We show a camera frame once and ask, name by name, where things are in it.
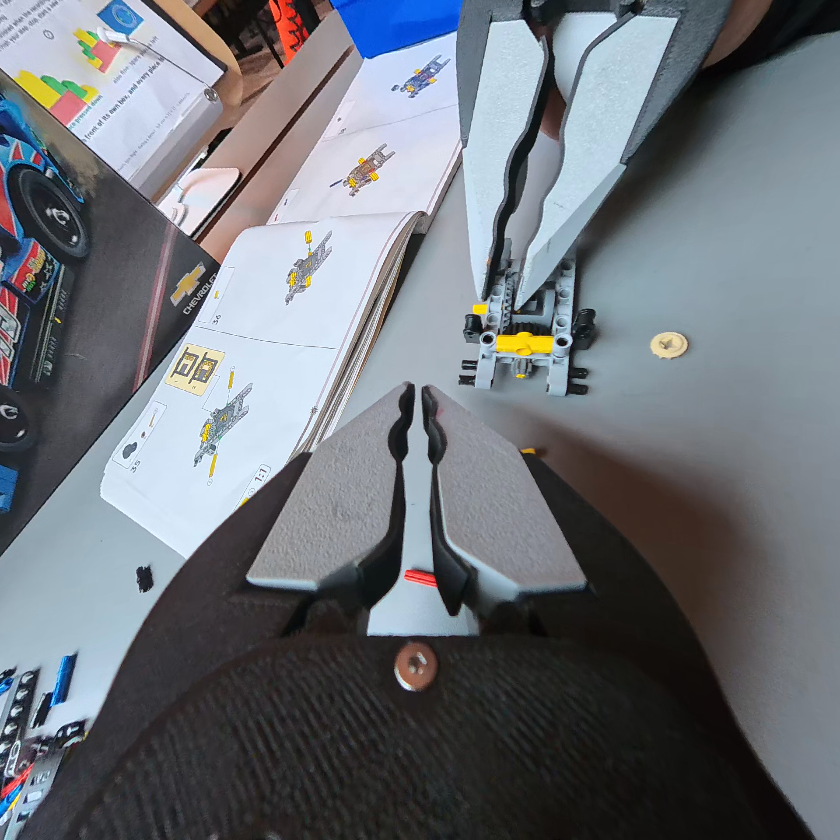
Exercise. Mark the white rounded object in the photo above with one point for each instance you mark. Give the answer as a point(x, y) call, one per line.
point(203, 187)

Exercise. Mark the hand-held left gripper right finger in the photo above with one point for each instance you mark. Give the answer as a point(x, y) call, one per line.
point(505, 518)

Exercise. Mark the blue plastic bin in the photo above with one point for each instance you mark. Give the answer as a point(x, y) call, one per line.
point(394, 26)

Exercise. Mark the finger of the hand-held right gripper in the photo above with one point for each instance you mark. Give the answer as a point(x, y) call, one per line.
point(610, 98)
point(499, 131)

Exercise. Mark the clear acrylic sign stand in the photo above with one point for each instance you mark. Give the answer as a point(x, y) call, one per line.
point(144, 59)

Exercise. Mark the orange and black bag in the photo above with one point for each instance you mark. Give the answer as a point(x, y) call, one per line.
point(289, 19)

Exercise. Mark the red lego axle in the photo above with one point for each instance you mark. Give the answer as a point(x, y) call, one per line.
point(420, 577)

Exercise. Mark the lego instruction booklet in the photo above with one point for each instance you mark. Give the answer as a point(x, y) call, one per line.
point(262, 341)

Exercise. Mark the pile of loose lego pieces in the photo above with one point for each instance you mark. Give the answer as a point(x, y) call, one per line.
point(26, 709)

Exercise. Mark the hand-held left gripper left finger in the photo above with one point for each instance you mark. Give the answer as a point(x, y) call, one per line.
point(341, 512)

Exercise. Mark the beige side table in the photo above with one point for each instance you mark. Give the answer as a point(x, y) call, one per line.
point(282, 111)

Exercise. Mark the person's right hand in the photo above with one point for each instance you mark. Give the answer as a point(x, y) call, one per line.
point(728, 29)

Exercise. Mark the black car-print lego box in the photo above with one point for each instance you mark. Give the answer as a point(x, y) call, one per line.
point(118, 295)

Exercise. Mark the tan lego bevel gear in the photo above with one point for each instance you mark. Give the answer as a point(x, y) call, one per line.
point(668, 345)

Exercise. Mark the grey lego chassis assembly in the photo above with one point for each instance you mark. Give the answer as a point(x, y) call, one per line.
point(525, 342)

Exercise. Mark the small black lego beam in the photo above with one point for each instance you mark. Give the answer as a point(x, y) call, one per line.
point(144, 579)

